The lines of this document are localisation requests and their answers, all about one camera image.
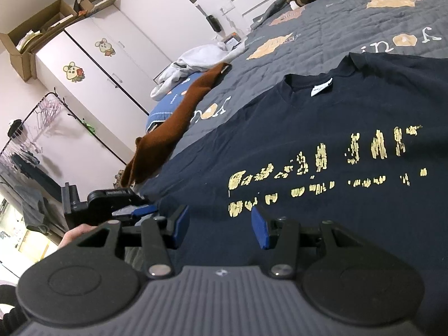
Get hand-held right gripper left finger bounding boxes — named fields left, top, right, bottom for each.
left=75, top=205, right=190, bottom=279

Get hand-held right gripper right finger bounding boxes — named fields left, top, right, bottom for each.
left=251, top=206, right=386, bottom=278

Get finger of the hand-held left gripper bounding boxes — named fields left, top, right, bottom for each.
left=112, top=188, right=159, bottom=226

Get navy t-shirt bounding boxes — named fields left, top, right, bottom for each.
left=140, top=52, right=448, bottom=336

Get hanging dark clothes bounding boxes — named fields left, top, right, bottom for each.
left=0, top=150, right=68, bottom=243

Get black clothes rack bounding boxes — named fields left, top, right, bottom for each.
left=0, top=91, right=127, bottom=169

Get person's left hand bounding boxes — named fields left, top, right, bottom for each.
left=58, top=225, right=100, bottom=249

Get brown garment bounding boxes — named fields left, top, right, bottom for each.
left=121, top=62, right=232, bottom=188

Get blue pillow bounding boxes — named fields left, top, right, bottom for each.
left=146, top=73, right=197, bottom=134

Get black hat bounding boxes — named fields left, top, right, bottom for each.
left=7, top=118, right=26, bottom=138

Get white wardrobe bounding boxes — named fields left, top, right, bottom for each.
left=34, top=6, right=173, bottom=117

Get bear sticker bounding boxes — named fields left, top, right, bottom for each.
left=62, top=62, right=86, bottom=83
left=94, top=37, right=117, bottom=57

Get white crumpled hoodie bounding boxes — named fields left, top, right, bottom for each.
left=150, top=40, right=248, bottom=101

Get large cardboard box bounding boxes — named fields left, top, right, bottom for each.
left=0, top=0, right=78, bottom=82

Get black and white stand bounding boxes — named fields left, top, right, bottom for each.
left=189, top=0, right=222, bottom=33

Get grey printed bedspread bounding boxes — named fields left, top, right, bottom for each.
left=154, top=0, right=448, bottom=190

